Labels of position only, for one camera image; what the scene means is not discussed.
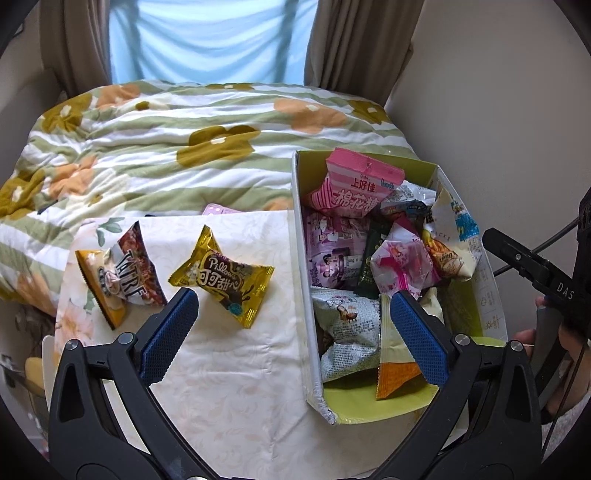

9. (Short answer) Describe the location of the beige curtain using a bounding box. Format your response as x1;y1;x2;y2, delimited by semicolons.
39;0;114;97
302;0;426;104

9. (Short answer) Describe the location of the black cable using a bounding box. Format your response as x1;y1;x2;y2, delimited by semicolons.
492;217;583;278

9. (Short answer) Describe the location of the silver snack packet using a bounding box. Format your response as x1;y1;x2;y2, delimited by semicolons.
381;181;438;222

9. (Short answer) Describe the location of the dark green snack packet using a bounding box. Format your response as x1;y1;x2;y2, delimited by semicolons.
355;218;393;301

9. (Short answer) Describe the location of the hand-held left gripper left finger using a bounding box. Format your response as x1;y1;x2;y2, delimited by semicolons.
48;287;218;480

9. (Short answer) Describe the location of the green and white cardboard box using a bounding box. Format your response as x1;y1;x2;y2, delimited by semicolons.
291;148;511;425

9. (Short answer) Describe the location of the purple pink snack packet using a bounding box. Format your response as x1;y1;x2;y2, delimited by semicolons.
305;210;375;291

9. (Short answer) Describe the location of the white floral table cloth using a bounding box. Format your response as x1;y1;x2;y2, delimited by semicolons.
53;210;462;480

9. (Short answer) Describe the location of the grey-green printed snack packet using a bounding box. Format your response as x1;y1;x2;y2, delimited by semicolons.
311;287;384;384

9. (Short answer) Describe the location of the orange yellow snack packet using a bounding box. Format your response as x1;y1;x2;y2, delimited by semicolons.
422;229;465;280

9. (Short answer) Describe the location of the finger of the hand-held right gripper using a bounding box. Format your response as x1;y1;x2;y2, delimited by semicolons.
481;228;555;292

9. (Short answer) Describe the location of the light blue window cloth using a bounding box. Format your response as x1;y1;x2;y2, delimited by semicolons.
107;0;319;88

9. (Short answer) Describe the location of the person's right hand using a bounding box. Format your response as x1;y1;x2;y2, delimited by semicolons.
508;295;591;411

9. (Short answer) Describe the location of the brown and white snack packet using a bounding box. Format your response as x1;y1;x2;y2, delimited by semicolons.
104;220;168;308

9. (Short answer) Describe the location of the pink striped snack packet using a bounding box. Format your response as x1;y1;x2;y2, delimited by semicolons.
302;148;406;217

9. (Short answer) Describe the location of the pink white flower snack packet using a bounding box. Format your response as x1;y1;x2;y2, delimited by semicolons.
372;217;441;301

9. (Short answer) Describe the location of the white snack packet blue print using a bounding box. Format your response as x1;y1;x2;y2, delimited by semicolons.
422;187;484;281

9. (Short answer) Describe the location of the floral striped blanket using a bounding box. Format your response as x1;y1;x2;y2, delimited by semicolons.
0;78;419;315

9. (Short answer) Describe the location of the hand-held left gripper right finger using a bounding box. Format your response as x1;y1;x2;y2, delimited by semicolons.
369;290;543;480

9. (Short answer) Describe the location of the gold snack packet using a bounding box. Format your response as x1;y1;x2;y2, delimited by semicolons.
168;224;275;329

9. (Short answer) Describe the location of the cream and orange snack packet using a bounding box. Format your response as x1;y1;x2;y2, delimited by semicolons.
375;291;444;401

